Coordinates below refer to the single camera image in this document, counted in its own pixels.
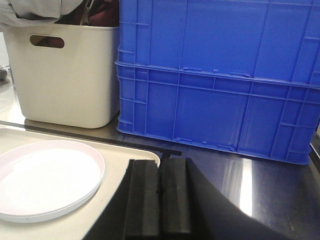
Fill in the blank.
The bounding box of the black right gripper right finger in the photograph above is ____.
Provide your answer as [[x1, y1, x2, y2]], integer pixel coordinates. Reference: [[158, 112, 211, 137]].
[[159, 158, 287, 240]]

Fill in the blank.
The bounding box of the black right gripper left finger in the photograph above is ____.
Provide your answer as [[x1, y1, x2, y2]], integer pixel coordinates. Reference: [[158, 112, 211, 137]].
[[86, 159, 160, 240]]

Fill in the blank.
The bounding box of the pink plate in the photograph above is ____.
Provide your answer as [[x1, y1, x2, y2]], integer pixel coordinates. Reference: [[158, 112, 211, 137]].
[[0, 140, 106, 223]]

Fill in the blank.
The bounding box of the beige tray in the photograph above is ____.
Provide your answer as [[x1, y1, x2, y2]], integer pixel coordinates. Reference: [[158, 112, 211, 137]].
[[0, 140, 160, 240]]

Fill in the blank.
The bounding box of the stainless steel table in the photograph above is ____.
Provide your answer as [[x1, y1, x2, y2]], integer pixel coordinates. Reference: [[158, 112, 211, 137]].
[[0, 82, 320, 240]]

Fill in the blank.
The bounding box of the large blue crate lower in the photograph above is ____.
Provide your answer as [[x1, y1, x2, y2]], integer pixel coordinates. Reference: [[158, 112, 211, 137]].
[[116, 62, 320, 165]]

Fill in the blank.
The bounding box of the large blue crate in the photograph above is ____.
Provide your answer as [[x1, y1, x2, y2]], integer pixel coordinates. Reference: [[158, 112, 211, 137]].
[[118, 0, 320, 86], [116, 62, 320, 165]]

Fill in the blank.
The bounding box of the cream storage basket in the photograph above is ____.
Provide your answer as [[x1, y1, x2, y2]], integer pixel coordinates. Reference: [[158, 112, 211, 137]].
[[3, 24, 120, 129]]

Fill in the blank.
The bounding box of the large blue crate upper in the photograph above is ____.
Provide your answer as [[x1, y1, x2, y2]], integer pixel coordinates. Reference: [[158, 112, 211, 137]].
[[118, 0, 320, 86]]

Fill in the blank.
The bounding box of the grey jacket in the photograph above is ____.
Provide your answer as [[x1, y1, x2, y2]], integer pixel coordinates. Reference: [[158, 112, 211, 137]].
[[0, 0, 82, 32]]

